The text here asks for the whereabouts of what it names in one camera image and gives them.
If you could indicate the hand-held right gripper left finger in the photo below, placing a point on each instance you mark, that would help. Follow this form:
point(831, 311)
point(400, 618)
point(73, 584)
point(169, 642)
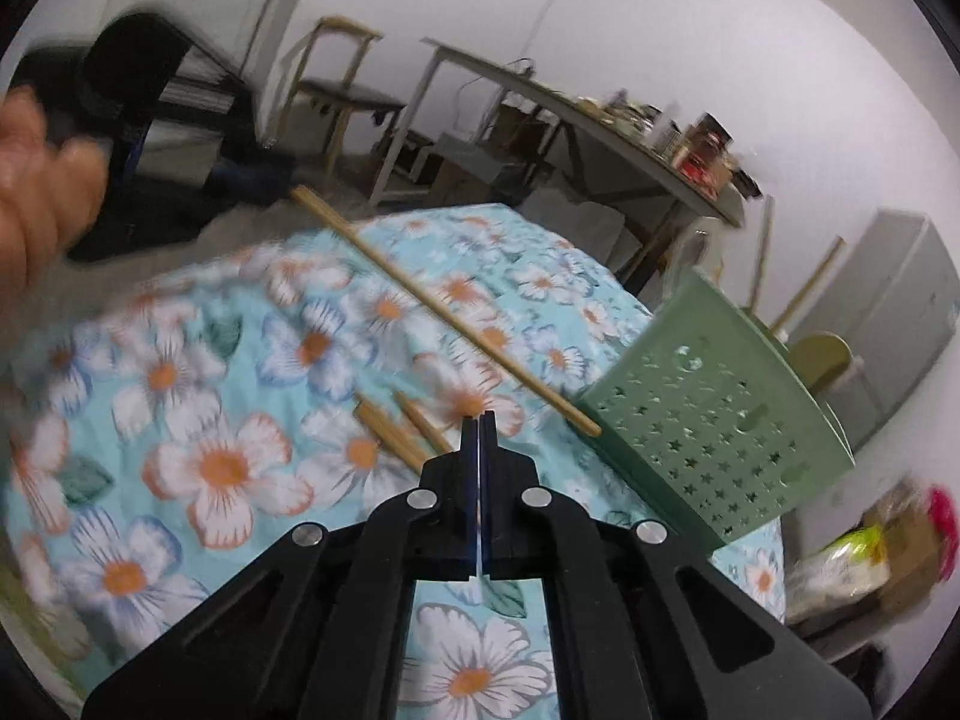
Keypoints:
point(450, 525)

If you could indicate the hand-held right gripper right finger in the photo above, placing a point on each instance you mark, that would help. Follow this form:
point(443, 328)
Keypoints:
point(510, 525)

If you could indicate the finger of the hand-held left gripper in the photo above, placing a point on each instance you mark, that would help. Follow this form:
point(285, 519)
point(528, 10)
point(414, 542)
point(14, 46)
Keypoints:
point(251, 180)

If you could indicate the green plastic utensil holder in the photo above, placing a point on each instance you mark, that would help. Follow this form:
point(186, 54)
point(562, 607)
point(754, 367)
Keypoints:
point(622, 420)

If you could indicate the person's left hand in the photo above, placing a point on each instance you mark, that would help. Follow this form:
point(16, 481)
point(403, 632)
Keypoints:
point(30, 202)

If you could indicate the wooden chair with dark seat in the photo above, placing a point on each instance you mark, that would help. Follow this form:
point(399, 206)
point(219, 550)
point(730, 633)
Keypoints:
point(352, 94)

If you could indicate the cardboard box with plastic cover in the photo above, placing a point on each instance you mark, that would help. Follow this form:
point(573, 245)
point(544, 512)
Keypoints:
point(480, 161)

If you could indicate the floral blue blanket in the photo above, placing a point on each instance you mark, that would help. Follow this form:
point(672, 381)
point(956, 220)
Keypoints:
point(225, 465)

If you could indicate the white desk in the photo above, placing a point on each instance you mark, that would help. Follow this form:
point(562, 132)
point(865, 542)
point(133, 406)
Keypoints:
point(570, 124)

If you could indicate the rice bag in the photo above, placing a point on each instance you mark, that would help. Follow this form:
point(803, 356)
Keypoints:
point(840, 570)

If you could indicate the red bottle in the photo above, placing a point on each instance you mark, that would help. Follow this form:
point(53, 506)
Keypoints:
point(701, 150)

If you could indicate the pink plastic bundle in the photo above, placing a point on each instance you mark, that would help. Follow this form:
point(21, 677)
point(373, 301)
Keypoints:
point(943, 510)

